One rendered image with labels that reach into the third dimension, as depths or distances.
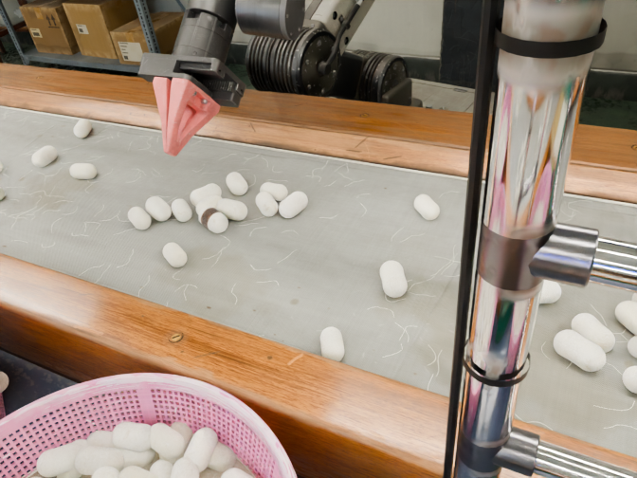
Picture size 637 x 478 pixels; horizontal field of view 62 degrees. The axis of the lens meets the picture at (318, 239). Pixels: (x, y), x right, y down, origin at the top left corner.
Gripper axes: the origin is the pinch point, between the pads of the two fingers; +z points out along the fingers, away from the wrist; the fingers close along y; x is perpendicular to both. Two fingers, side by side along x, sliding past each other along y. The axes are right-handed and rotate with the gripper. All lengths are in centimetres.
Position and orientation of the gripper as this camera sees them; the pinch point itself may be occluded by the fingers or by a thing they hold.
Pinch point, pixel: (172, 147)
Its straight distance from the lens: 61.4
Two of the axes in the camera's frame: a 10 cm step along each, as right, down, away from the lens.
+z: -2.6, 9.6, -1.0
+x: 3.6, 2.0, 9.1
